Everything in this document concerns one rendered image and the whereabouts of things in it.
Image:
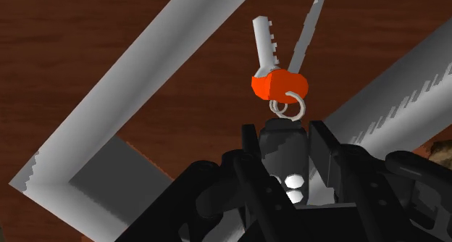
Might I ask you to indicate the brown mottled object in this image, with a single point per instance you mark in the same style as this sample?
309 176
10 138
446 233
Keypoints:
442 152

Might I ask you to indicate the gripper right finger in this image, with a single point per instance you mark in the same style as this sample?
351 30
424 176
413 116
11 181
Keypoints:
370 184

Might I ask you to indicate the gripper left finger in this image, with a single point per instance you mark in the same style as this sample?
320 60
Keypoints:
212 195

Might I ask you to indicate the key bunch with black fob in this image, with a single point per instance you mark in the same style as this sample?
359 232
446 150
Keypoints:
282 153

